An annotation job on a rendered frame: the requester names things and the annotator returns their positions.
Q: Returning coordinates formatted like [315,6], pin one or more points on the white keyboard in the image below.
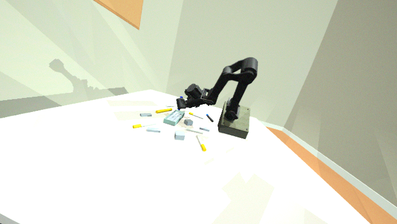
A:
[173,118]

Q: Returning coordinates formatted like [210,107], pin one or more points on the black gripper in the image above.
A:
[183,104]

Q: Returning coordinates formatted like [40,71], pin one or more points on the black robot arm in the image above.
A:
[249,69]

